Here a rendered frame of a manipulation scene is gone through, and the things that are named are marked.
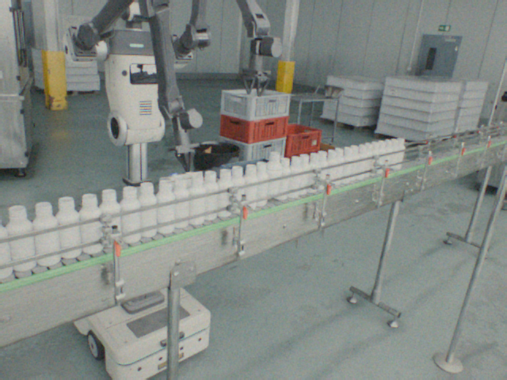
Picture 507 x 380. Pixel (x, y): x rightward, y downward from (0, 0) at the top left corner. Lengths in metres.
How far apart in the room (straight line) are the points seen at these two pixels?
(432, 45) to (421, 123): 4.61
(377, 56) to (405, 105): 5.16
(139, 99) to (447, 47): 10.69
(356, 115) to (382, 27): 4.86
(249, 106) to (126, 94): 2.14
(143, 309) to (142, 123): 0.96
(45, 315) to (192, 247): 0.47
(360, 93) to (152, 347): 7.21
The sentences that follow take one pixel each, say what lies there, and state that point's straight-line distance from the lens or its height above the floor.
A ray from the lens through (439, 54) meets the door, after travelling 12.10.
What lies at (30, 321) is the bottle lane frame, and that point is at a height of 0.87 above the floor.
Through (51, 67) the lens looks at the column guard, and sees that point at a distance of 8.89.
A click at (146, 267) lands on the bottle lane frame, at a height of 0.92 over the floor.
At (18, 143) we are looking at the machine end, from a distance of 4.92.
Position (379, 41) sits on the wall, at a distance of 13.00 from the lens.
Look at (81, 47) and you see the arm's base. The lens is 1.76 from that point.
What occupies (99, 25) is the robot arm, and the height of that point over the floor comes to 1.60.
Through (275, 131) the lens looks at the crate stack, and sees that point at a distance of 4.15.
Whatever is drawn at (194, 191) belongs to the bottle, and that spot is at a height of 1.12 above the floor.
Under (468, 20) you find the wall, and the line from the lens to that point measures 11.97.
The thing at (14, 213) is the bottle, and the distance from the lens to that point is 1.14.
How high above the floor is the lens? 1.60
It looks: 20 degrees down
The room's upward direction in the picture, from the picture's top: 5 degrees clockwise
